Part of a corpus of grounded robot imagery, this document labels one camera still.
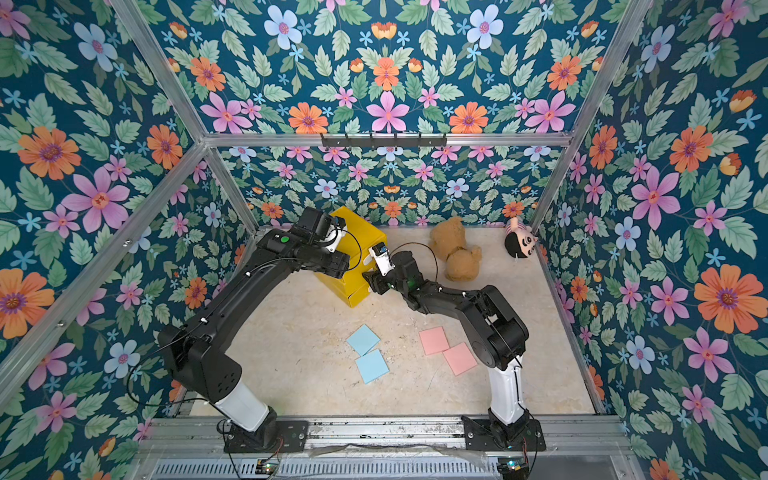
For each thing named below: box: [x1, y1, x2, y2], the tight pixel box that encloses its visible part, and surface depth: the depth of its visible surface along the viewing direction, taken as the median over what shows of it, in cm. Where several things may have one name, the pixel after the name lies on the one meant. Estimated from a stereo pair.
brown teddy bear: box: [428, 217, 482, 282], surface depth 103 cm
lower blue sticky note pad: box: [355, 348, 390, 385], surface depth 86 cm
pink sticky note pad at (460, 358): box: [442, 342, 478, 376], surface depth 88 cm
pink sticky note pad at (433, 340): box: [418, 326, 450, 356], surface depth 92 cm
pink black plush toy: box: [504, 216, 538, 258], surface depth 107 cm
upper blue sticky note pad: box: [346, 324, 381, 356], surface depth 92 cm
